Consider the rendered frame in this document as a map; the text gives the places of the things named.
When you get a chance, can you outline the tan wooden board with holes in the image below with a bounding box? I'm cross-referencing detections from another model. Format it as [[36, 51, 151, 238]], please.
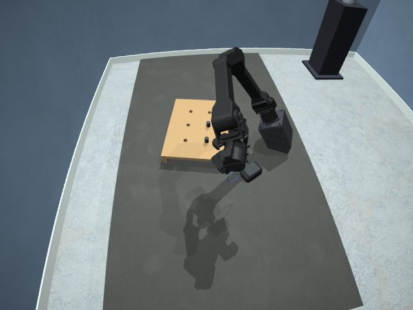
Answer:
[[161, 99, 224, 163]]

